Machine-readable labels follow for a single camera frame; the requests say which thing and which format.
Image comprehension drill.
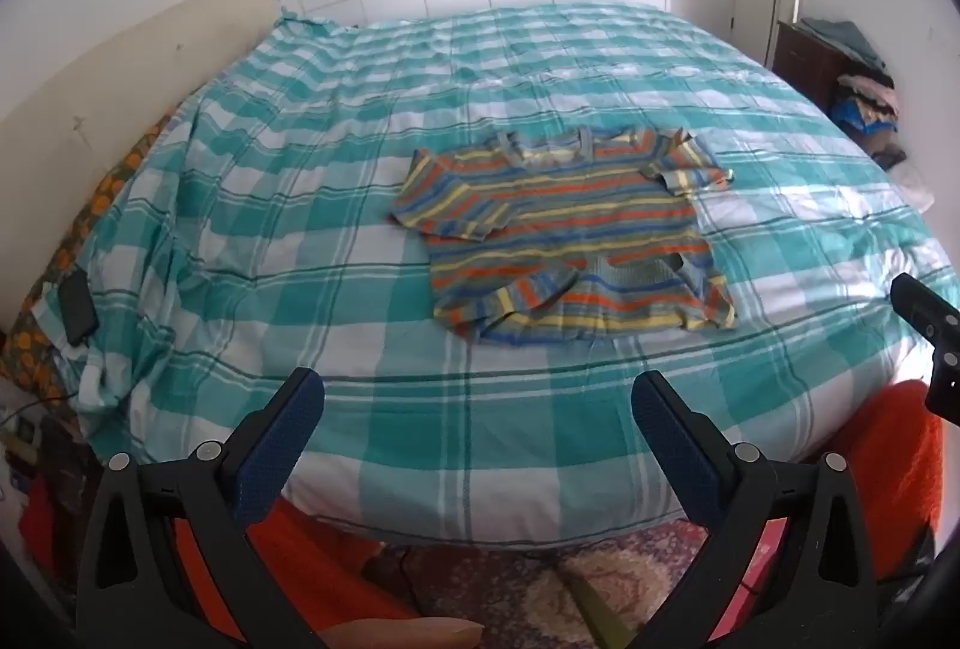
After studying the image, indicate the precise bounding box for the white cloth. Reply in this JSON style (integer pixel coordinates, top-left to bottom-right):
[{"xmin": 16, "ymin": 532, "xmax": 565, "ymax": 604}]
[{"xmin": 892, "ymin": 158, "xmax": 937, "ymax": 211}]

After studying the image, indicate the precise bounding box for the person's bare knee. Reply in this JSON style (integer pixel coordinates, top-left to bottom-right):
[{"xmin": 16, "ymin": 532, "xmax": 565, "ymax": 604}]
[{"xmin": 322, "ymin": 617, "xmax": 485, "ymax": 649}]

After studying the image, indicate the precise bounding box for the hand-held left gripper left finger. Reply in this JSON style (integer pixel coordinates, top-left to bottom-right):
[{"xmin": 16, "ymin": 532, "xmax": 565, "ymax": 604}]
[{"xmin": 75, "ymin": 366, "xmax": 327, "ymax": 649}]

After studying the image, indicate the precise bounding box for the cream headboard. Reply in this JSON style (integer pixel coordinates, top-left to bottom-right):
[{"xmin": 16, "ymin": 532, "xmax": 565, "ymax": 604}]
[{"xmin": 0, "ymin": 0, "xmax": 278, "ymax": 327}]

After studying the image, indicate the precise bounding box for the grey-green folded cloth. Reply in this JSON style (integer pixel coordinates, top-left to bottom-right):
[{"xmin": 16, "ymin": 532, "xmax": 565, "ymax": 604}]
[{"xmin": 799, "ymin": 17, "xmax": 886, "ymax": 69}]

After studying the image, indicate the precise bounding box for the striped knit shirt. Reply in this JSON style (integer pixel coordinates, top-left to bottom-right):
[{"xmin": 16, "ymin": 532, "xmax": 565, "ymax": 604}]
[{"xmin": 388, "ymin": 125, "xmax": 740, "ymax": 347}]

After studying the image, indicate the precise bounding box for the dark wooden nightstand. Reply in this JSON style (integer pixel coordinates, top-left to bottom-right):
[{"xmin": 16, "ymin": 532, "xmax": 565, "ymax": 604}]
[{"xmin": 772, "ymin": 19, "xmax": 852, "ymax": 110}]

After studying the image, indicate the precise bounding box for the patterned rug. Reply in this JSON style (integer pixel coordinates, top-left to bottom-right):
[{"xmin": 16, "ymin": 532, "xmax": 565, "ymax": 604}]
[{"xmin": 360, "ymin": 518, "xmax": 721, "ymax": 649}]

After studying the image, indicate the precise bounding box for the teal checked blanket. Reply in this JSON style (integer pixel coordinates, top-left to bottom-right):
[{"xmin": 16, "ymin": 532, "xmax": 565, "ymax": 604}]
[{"xmin": 45, "ymin": 2, "xmax": 960, "ymax": 549}]

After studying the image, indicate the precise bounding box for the black phone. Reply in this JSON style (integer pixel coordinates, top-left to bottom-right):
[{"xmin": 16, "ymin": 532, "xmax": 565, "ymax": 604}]
[{"xmin": 58, "ymin": 272, "xmax": 98, "ymax": 346}]

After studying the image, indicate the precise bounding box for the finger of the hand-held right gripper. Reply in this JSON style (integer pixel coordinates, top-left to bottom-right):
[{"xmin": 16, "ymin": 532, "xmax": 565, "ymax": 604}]
[{"xmin": 891, "ymin": 274, "xmax": 960, "ymax": 429}]

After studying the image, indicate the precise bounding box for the orange bed cover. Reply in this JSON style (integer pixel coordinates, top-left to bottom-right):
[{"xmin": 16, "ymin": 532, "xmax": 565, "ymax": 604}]
[{"xmin": 19, "ymin": 379, "xmax": 946, "ymax": 649}]

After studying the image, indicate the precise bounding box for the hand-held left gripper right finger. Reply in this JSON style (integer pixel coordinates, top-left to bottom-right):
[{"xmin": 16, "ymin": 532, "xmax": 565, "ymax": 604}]
[{"xmin": 631, "ymin": 370, "xmax": 878, "ymax": 649}]

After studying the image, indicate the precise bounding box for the orange floral sheet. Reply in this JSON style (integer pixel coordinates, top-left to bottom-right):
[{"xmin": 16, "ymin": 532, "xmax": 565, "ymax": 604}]
[{"xmin": 0, "ymin": 109, "xmax": 181, "ymax": 387}]

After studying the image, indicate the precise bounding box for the pile of clothes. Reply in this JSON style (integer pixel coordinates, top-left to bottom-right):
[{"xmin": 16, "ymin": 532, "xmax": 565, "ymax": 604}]
[{"xmin": 829, "ymin": 68, "xmax": 908, "ymax": 170}]

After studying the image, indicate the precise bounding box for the yellow-green strip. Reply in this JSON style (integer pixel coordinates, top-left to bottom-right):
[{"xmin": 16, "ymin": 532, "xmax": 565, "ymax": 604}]
[{"xmin": 559, "ymin": 563, "xmax": 635, "ymax": 649}]

